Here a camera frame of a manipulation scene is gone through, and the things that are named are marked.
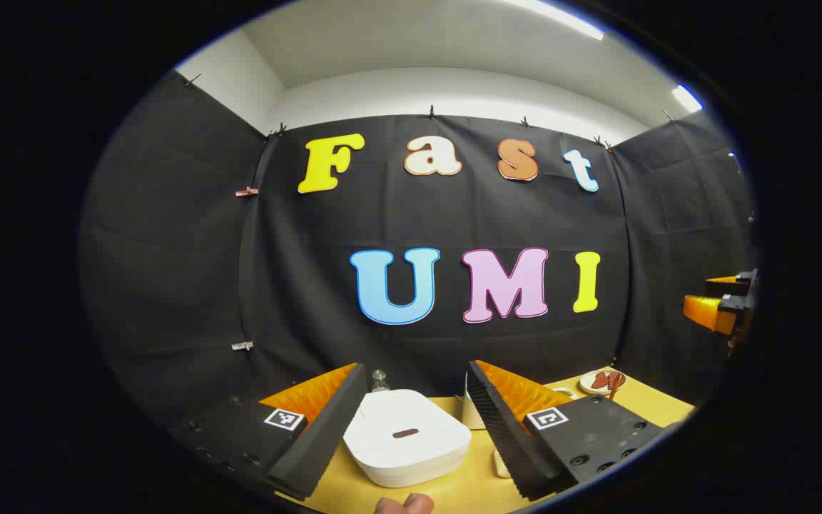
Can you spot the white clip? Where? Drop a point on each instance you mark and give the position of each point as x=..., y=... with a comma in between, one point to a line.
x=242, y=345

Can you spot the white toaster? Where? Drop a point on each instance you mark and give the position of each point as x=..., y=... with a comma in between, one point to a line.
x=474, y=410

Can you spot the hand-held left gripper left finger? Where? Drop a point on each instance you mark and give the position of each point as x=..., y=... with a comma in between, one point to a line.
x=325, y=435

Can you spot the white rice cooker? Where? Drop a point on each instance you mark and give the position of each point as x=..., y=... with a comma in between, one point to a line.
x=404, y=442

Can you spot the pink clip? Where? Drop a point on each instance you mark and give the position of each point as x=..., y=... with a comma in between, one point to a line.
x=247, y=191

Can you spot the white divided grain dish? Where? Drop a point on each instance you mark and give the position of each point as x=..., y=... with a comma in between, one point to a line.
x=564, y=392

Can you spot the small glass bottle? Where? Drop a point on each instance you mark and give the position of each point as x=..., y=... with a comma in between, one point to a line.
x=379, y=380

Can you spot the ceiling light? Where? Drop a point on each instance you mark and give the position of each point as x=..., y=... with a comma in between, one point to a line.
x=561, y=18
x=687, y=98

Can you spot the white round plate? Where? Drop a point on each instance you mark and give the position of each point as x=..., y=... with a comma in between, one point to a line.
x=589, y=387

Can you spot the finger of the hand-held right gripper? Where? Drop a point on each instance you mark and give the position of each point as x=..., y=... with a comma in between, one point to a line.
x=728, y=280
x=707, y=313

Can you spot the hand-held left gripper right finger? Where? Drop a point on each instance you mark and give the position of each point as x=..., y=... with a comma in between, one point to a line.
x=504, y=435

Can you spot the black backdrop cloth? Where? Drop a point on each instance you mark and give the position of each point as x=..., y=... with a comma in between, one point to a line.
x=168, y=250

